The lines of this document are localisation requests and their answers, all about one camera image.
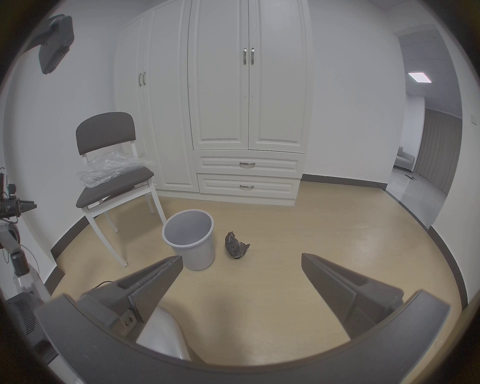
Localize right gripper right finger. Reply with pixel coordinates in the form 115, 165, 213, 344
301, 252, 406, 341

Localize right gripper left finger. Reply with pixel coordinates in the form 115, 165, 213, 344
77, 255, 184, 332

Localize clear plastic bag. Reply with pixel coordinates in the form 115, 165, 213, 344
77, 152, 155, 188

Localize black plastic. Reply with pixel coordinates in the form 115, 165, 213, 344
224, 231, 251, 260

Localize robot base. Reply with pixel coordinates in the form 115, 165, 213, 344
5, 292, 205, 366

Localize white trash bin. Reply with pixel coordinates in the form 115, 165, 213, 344
162, 209, 216, 271

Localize white chair grey cushions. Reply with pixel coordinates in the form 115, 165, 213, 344
75, 112, 167, 268

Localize grey curtain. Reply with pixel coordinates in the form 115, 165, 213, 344
415, 108, 463, 196

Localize white wardrobe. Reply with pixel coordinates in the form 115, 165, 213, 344
113, 0, 314, 207

